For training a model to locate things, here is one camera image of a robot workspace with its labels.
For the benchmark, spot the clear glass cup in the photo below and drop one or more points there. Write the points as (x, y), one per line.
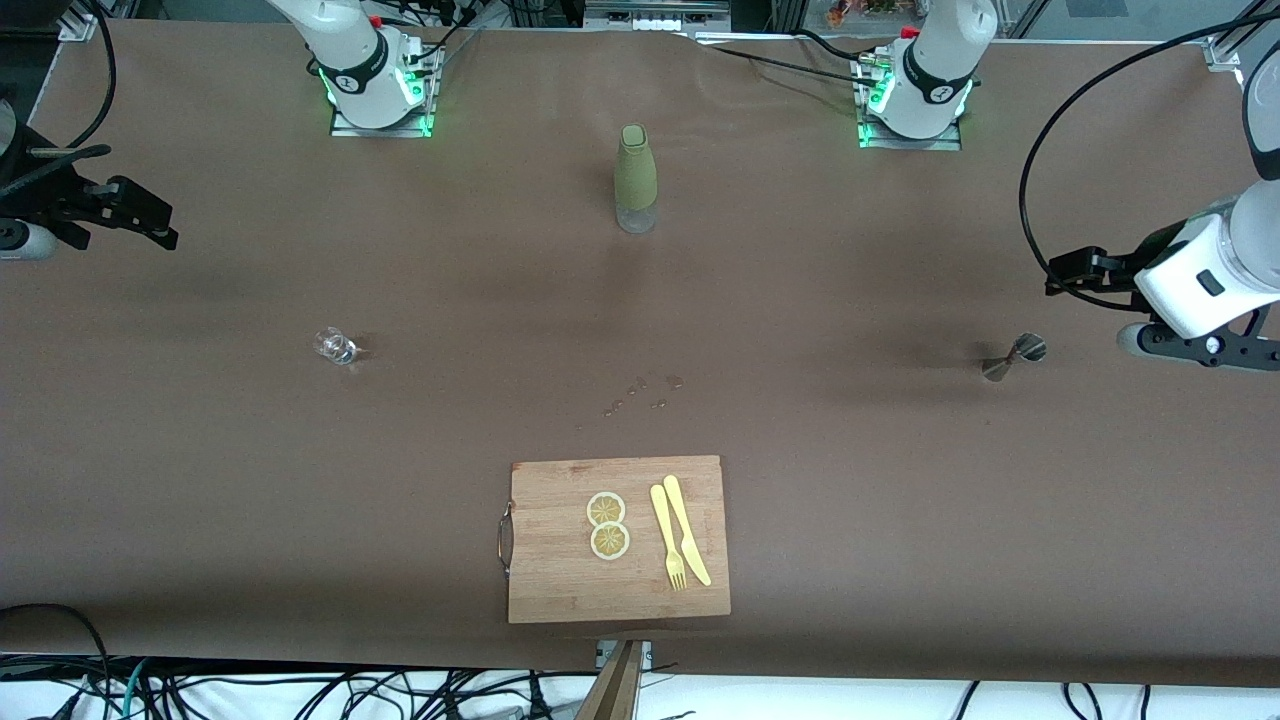
(337, 347)

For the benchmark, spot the lemon slice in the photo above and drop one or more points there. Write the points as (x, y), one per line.
(606, 508)
(610, 542)

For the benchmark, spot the brown table cover sheet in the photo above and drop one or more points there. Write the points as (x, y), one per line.
(300, 500)

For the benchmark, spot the aluminium frame corner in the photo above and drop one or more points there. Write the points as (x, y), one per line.
(80, 28)
(1225, 52)

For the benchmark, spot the green sleeved glass bottle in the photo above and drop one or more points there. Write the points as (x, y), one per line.
(636, 170)

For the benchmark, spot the steel jigger measuring cup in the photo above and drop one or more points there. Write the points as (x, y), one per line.
(1025, 349)

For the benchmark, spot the small metal bracket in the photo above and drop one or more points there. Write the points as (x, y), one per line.
(604, 652)

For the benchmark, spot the yellow plastic knife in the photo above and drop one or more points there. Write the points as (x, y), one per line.
(685, 525)

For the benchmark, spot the yellow plastic fork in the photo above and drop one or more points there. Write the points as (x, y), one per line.
(664, 530)

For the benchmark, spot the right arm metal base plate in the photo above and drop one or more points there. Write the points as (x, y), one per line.
(380, 131)

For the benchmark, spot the wooden post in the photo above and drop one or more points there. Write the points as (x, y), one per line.
(615, 695)

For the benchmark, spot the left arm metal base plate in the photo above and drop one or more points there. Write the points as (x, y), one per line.
(910, 144)

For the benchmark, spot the wooden cutting board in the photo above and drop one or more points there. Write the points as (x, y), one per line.
(560, 590)

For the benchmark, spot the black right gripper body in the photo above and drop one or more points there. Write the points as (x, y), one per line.
(40, 196)

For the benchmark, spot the white power strip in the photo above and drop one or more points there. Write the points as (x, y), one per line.
(655, 22)

